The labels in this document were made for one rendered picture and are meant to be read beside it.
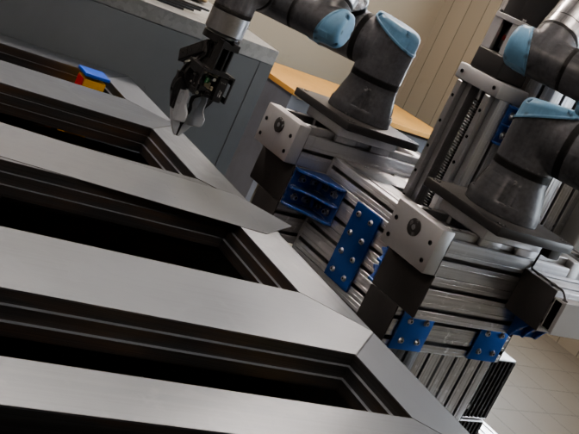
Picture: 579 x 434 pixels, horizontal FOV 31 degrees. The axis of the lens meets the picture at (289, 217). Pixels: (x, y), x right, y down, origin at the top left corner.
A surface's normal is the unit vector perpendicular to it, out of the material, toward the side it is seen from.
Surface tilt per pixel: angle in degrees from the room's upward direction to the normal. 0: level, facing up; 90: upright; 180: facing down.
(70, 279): 0
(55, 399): 0
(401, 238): 90
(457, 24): 90
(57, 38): 90
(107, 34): 90
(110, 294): 0
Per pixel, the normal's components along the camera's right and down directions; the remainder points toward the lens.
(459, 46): -0.76, -0.18
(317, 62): 0.51, 0.44
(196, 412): 0.41, -0.88
